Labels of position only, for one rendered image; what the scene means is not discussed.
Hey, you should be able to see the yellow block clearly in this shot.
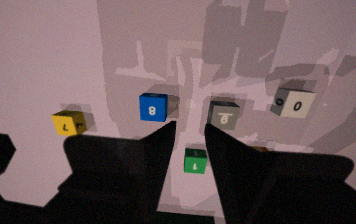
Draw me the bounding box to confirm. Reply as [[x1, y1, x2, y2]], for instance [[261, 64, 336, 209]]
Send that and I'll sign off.
[[51, 110, 87, 136]]

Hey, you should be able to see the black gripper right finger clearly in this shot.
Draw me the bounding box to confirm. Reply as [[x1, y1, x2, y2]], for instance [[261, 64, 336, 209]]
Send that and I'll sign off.
[[204, 123, 354, 224]]

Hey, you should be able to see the orange block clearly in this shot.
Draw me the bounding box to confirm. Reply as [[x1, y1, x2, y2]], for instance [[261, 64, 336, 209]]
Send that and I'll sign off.
[[251, 146, 268, 152]]

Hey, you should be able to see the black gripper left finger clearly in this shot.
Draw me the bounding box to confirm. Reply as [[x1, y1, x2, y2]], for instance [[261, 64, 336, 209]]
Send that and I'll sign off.
[[63, 121, 176, 223]]

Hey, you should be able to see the beige block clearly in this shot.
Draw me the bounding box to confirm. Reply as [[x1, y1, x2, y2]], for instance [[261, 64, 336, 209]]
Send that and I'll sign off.
[[270, 88, 316, 118]]

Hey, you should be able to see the green digit block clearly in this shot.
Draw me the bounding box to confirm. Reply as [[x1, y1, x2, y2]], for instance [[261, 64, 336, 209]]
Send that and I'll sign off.
[[184, 148, 208, 174]]

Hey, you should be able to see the blue block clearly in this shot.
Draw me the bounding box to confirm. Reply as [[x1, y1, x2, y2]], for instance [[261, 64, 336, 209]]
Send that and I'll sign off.
[[139, 93, 168, 122]]

